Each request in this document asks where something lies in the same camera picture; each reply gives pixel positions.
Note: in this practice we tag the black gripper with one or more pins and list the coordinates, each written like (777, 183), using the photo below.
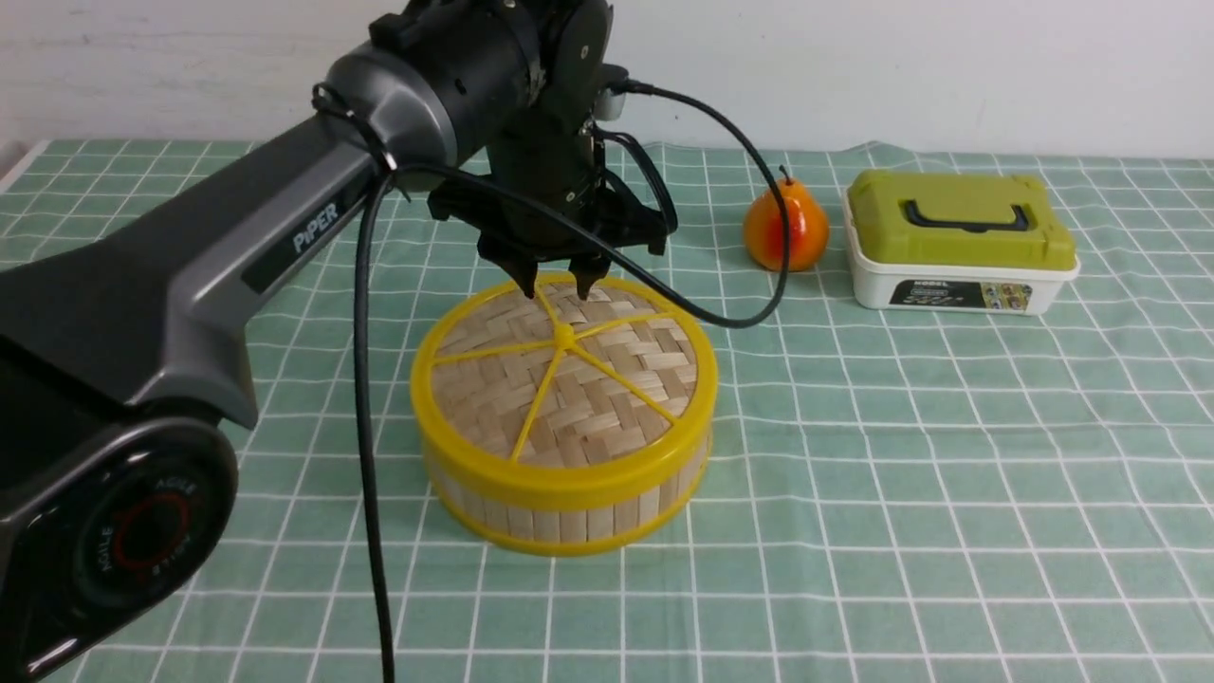
(569, 175)

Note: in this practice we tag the orange toy pear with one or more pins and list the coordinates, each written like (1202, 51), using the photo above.
(787, 221)

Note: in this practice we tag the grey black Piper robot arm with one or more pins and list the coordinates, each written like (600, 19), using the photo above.
(122, 357)

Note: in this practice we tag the bamboo steamer base yellow rim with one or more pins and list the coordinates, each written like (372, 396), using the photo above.
(556, 521)

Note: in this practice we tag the yellow woven bamboo steamer lid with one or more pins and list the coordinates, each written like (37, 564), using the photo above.
(557, 403)

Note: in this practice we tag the white box green lid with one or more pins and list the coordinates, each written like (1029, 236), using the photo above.
(956, 242)

